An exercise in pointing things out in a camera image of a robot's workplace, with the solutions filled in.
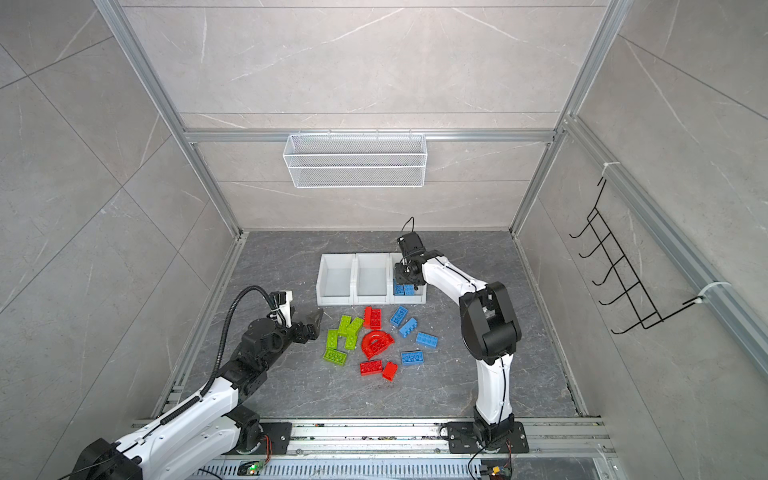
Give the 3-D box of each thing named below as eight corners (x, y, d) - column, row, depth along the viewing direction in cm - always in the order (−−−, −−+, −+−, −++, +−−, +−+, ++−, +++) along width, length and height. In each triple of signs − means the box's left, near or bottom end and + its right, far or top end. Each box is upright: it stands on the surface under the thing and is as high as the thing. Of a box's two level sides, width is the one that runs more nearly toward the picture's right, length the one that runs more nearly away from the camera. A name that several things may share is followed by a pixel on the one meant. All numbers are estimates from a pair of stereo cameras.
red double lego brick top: (363, 329, 94) (363, 326, 92) (365, 310, 98) (364, 306, 97) (382, 329, 94) (382, 326, 92) (382, 310, 98) (382, 306, 97)
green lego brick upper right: (342, 348, 90) (341, 345, 88) (352, 319, 97) (351, 316, 95) (354, 351, 90) (354, 347, 88) (363, 322, 96) (362, 318, 94)
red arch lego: (369, 360, 88) (368, 358, 86) (356, 342, 92) (356, 339, 90) (394, 343, 92) (394, 340, 90) (381, 326, 95) (381, 323, 94)
